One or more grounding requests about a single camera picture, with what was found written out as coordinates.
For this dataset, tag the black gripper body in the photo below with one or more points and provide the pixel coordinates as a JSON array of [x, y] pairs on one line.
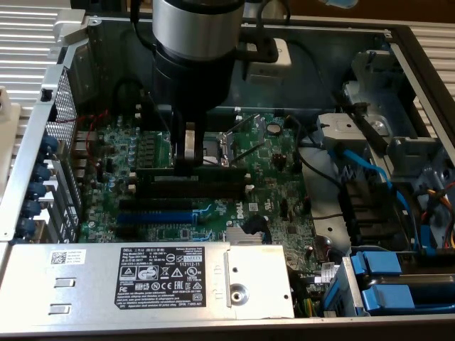
[[192, 85]]

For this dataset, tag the green RAM stick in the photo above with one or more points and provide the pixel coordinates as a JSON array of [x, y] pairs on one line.
[[220, 172]]

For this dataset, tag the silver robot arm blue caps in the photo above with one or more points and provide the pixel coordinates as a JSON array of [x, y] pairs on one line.
[[195, 25]]

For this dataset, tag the CPU socket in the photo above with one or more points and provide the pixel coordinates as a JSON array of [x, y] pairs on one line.
[[220, 149]]

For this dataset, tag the long black expansion slot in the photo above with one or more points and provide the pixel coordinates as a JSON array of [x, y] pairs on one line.
[[156, 204]]

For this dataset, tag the thin metal locking lever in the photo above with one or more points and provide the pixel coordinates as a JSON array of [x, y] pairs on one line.
[[247, 151]]

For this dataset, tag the blue expansion slot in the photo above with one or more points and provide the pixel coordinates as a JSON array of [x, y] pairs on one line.
[[156, 217]]

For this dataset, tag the round coin battery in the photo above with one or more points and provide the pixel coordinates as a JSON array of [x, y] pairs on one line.
[[274, 128]]

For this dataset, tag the metal rear port block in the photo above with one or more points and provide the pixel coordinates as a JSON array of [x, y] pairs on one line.
[[83, 149]]

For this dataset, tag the green Dell motherboard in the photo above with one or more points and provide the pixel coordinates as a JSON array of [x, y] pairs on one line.
[[270, 177]]

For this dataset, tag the short black expansion slot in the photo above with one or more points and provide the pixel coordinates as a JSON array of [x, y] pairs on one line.
[[126, 232]]

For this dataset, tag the silver finned chipset heatsink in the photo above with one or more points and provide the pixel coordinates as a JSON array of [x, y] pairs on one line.
[[245, 236]]

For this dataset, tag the open PC case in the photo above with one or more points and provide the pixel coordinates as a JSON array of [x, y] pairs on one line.
[[320, 71]]

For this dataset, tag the blue card retention clip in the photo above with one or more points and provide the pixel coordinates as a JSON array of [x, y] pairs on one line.
[[38, 190], [50, 145], [32, 207], [26, 226], [43, 172]]

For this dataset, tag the black power supply label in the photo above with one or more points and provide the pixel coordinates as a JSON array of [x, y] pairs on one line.
[[160, 277]]

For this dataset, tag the white barcode sticker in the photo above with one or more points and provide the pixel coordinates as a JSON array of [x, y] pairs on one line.
[[67, 257]]

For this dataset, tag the silver power supply unit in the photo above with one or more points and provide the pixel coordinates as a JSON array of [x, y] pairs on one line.
[[89, 280]]

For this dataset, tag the black ribbed fan shroud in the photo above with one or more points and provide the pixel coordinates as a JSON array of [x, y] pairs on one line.
[[369, 213]]

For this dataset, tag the grey metal disk bay cage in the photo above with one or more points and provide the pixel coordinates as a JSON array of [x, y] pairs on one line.
[[409, 152]]

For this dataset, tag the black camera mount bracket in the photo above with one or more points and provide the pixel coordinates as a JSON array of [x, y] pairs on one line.
[[263, 53]]

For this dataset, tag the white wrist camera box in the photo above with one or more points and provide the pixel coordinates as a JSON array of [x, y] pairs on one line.
[[270, 71]]

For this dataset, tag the silver aluminium corner bracket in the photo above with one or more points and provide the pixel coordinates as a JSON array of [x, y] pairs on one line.
[[69, 26]]

